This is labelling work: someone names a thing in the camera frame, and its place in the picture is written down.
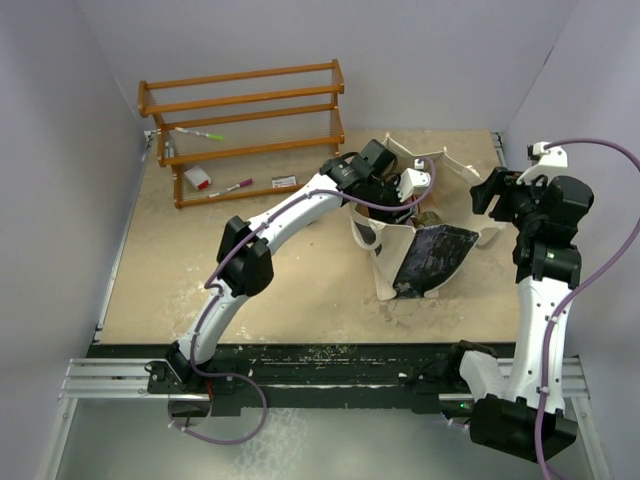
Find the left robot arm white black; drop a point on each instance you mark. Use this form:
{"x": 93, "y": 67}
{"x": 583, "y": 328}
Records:
{"x": 245, "y": 256}

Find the wooden shelf rack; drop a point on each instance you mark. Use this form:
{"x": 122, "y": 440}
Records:
{"x": 273, "y": 120}

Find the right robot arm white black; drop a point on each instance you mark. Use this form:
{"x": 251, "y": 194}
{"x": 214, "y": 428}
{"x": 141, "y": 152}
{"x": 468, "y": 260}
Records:
{"x": 522, "y": 413}

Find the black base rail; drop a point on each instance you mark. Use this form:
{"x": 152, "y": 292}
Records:
{"x": 372, "y": 376}

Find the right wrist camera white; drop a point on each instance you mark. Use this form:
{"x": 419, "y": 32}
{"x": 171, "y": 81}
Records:
{"x": 546, "y": 162}

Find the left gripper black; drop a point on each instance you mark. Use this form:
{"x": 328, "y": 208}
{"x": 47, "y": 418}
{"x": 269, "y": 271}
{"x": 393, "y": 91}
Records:
{"x": 390, "y": 216}

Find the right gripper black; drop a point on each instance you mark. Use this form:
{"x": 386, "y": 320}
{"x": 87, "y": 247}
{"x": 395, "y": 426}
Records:
{"x": 485, "y": 193}

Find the white red eraser box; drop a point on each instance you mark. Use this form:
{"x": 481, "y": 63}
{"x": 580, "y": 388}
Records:
{"x": 197, "y": 177}

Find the small white red label card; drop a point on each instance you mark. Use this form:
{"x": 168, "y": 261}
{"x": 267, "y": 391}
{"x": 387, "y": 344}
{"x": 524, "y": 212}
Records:
{"x": 284, "y": 181}

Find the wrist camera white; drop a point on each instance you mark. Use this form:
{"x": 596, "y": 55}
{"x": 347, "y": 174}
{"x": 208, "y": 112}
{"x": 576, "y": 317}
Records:
{"x": 412, "y": 179}
{"x": 546, "y": 162}

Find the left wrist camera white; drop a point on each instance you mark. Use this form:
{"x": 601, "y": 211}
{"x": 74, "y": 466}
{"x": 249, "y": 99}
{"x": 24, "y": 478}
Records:
{"x": 412, "y": 179}

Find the grey metal clips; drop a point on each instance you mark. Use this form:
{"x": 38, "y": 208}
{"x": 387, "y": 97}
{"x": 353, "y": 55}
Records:
{"x": 169, "y": 151}

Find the green capped marker pen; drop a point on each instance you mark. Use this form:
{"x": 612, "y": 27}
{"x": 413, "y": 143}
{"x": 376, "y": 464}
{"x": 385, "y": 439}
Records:
{"x": 192, "y": 132}

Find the purple capped marker pen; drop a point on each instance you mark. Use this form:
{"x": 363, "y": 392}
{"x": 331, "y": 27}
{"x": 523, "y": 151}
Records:
{"x": 227, "y": 190}

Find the clear bottle green cap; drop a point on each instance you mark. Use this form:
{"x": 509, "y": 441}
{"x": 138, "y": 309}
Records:
{"x": 427, "y": 219}

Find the cream canvas tote bag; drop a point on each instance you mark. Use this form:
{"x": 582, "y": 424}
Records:
{"x": 413, "y": 263}

